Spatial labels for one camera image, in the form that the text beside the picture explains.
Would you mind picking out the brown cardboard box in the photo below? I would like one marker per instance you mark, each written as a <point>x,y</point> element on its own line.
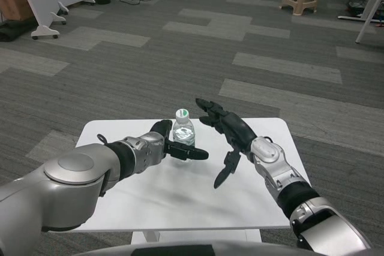
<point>15,1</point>

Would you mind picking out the silver robot chest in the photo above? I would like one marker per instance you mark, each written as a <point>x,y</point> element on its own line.
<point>180,250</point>

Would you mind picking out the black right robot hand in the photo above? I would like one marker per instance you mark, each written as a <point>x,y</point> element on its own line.
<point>237,128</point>

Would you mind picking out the white table base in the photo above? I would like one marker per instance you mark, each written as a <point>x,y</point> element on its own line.
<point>195,236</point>

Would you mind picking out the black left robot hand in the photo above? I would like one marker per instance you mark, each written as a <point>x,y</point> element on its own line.
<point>160,128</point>

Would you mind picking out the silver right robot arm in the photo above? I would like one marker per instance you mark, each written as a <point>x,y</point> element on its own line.
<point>270,154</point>

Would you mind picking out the clear water bottle green label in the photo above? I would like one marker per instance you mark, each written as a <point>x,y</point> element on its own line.
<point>183,134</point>

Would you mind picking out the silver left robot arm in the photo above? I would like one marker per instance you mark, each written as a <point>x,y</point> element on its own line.
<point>72,178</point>

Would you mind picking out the white desk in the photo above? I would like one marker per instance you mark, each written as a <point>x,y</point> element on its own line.
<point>367,16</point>

